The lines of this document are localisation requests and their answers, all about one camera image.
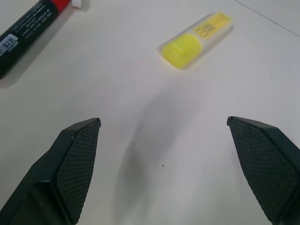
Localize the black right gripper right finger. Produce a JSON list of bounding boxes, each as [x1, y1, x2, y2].
[[226, 116, 300, 225]]

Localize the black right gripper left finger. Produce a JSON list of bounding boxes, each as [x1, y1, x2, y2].
[[0, 117, 102, 225]]

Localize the yellow highlighter pen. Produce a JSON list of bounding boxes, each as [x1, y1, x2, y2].
[[157, 10, 234, 70]]

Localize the black red marker pen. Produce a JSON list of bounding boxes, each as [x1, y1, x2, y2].
[[0, 0, 71, 81]]

